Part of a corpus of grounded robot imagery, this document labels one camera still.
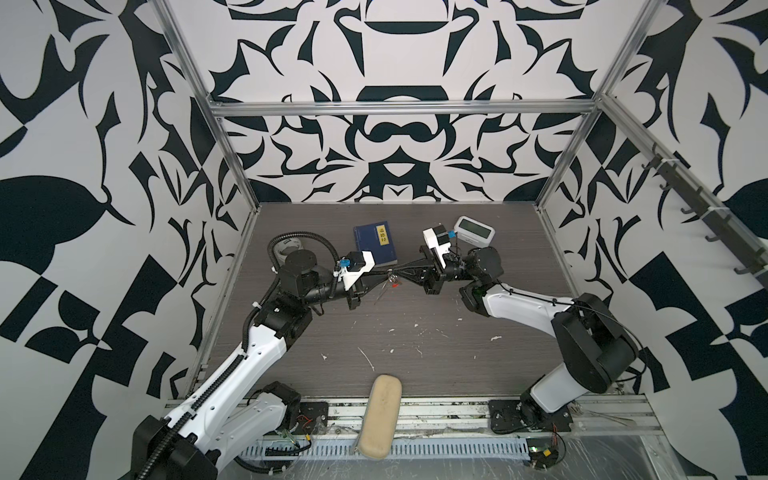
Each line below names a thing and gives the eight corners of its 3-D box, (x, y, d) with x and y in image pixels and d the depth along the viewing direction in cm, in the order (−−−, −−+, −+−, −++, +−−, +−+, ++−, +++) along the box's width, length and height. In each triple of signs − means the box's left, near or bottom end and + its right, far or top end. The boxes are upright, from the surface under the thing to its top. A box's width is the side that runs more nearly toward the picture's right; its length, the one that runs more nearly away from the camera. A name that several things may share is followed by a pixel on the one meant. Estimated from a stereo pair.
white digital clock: (448, 236, 114) (450, 227, 110) (458, 221, 118) (460, 212, 114) (486, 253, 109) (490, 245, 105) (494, 237, 113) (498, 228, 110)
